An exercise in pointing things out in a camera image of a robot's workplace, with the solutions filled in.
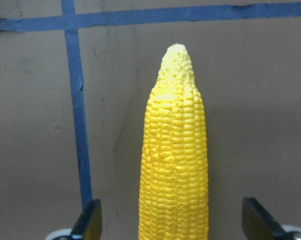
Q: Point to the yellow corn cob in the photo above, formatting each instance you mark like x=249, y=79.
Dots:
x=173, y=187

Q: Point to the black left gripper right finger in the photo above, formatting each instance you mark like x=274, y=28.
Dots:
x=257, y=223

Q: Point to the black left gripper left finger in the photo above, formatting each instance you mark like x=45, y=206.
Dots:
x=89, y=224

